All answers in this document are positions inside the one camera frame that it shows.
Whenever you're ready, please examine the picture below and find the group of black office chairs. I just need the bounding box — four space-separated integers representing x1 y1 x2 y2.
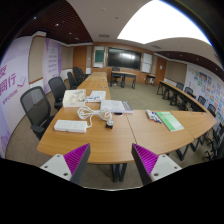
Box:
178 85 224 161
66 66 90 90

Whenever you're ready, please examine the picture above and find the large bright ceiling light panel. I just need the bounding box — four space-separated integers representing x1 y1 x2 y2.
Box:
116 0 212 45

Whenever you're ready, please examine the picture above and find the white power strip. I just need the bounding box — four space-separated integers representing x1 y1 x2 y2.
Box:
53 119 89 134

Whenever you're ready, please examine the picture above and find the small dark side table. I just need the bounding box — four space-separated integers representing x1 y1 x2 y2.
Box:
144 73 157 86

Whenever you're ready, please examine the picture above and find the white power cable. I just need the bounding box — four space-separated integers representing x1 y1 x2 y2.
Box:
76 105 114 129

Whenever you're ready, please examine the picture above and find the large black wall screen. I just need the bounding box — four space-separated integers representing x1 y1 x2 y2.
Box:
107 47 143 71

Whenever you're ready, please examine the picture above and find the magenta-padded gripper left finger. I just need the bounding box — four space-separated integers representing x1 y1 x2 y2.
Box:
39 142 92 186

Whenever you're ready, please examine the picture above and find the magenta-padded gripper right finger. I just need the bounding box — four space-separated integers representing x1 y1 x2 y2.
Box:
131 142 184 186

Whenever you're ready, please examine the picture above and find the dark desk with legs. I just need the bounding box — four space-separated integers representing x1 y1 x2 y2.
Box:
109 70 138 89

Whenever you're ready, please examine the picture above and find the group of ceiling spotlights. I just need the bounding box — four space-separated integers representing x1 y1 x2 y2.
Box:
31 15 79 41

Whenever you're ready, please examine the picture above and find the black mesh office chair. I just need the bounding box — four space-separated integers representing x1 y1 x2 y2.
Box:
19 85 54 141
47 76 68 111

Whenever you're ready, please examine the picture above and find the group of colourful wall posters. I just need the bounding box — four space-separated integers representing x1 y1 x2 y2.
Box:
188 68 224 121

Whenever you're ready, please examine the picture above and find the white printed paper sheet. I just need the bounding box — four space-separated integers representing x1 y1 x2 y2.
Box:
89 90 107 100

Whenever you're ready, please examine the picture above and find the white blue flat packet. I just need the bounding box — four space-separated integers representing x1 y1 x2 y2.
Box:
84 95 102 103

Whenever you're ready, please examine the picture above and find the white wall whiteboard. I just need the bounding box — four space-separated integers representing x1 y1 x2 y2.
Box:
141 52 154 74

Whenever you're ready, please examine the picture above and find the green booklet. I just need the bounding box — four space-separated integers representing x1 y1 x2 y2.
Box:
155 111 185 133

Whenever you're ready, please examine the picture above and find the white compartment organizer box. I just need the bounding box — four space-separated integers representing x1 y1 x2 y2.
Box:
62 88 87 109

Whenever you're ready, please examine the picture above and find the whiteboard with green panel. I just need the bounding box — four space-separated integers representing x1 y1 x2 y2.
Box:
92 45 106 69

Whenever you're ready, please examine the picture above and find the pack of marker pens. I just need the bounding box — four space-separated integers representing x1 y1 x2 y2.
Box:
145 109 163 124

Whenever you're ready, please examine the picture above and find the black charger with orange ports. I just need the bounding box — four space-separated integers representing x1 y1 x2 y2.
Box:
105 119 115 130

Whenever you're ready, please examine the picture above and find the long curved wooden table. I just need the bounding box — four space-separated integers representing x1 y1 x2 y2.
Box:
156 79 209 113

